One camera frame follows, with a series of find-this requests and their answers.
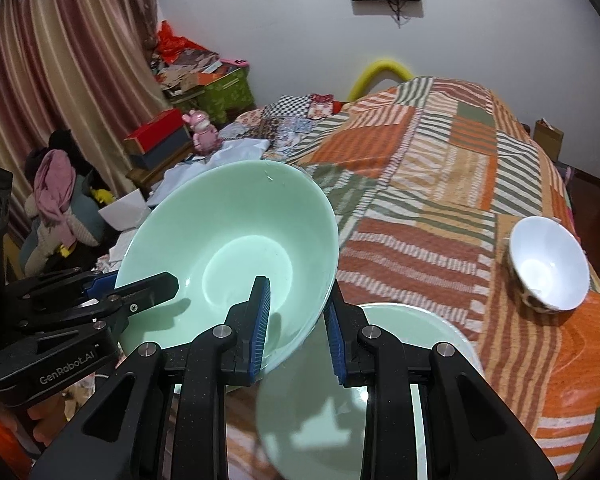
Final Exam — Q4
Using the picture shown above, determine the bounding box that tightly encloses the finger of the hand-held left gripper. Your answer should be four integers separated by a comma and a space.
25, 271, 181, 334
10, 268, 122, 307

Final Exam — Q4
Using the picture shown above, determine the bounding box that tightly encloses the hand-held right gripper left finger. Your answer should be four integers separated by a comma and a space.
30, 276, 272, 480

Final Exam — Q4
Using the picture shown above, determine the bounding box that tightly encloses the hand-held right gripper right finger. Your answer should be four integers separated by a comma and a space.
322, 284, 557, 480

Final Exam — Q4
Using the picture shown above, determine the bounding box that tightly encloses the green plate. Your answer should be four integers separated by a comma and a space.
255, 304, 473, 480

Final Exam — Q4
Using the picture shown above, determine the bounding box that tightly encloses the green bowl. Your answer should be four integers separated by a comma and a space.
114, 160, 339, 382

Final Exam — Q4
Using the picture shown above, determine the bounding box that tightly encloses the person's left forearm orange sleeve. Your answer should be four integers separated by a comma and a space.
0, 402, 33, 480

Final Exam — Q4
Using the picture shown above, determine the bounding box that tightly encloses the person's left hand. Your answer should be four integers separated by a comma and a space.
27, 384, 89, 432

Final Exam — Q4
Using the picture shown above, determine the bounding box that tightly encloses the plush toy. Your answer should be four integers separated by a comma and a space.
19, 130, 112, 273

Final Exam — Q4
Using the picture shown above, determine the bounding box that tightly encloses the white cardboard box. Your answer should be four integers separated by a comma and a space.
98, 189, 152, 232

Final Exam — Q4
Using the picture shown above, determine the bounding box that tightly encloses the pink cloth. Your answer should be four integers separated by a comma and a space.
33, 150, 77, 244

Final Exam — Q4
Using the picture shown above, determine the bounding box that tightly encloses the white plastic sheet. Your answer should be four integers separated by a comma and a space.
149, 137, 272, 207

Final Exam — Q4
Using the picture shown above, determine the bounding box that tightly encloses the grey box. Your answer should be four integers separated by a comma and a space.
130, 127, 194, 172

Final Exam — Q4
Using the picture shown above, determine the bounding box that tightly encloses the red box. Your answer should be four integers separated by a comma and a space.
124, 108, 187, 154

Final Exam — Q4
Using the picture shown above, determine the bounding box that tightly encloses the pink pig toy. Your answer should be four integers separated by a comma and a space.
182, 108, 222, 154

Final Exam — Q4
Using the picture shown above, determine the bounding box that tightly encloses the striped patchwork blanket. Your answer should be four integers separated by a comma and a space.
220, 76, 600, 480

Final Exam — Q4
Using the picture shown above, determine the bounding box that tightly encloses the floral patchwork quilt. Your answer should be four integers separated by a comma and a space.
220, 92, 352, 157

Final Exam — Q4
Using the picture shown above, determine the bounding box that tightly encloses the green storage box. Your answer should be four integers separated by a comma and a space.
202, 66, 257, 124

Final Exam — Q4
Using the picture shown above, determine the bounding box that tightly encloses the white bowl with dark spots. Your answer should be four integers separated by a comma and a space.
506, 216, 592, 314

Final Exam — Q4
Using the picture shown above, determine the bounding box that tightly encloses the striped pink curtain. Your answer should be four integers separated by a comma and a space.
0, 0, 182, 243

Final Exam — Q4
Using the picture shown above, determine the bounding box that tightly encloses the red plastic bag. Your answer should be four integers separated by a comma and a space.
157, 20, 189, 64

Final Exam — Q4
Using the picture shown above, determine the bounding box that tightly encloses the yellow foam tube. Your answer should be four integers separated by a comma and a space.
347, 58, 414, 104

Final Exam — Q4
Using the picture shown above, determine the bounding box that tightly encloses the brown paper bag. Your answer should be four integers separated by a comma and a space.
532, 118, 565, 162

